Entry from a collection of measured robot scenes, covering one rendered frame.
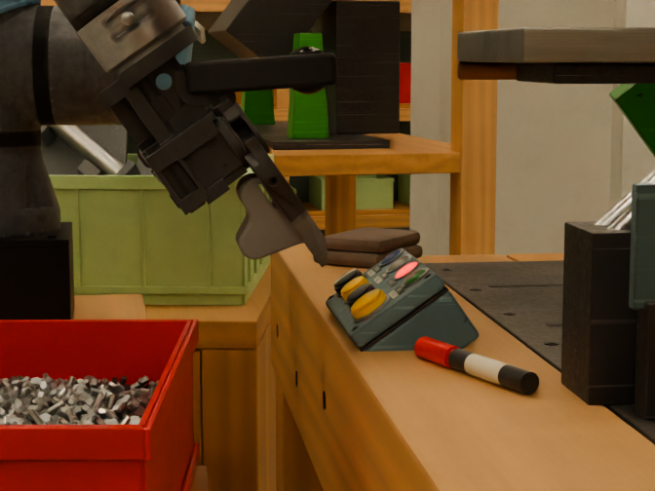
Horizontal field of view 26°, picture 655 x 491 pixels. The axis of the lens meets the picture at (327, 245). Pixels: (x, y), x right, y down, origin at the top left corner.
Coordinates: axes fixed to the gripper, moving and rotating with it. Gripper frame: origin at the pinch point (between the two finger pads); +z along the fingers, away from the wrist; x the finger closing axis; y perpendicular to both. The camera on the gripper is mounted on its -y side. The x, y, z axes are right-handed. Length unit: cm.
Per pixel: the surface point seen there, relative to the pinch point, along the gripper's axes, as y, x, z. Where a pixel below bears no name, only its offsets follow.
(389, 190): -63, -664, 118
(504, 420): -2.1, 29.5, 9.5
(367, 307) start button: 0.1, 8.2, 4.2
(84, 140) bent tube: 17, -100, -15
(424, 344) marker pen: -1.5, 13.0, 7.6
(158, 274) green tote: 18, -75, 4
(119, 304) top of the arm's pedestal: 20.5, -41.8, 0.0
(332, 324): 3.0, -1.7, 6.0
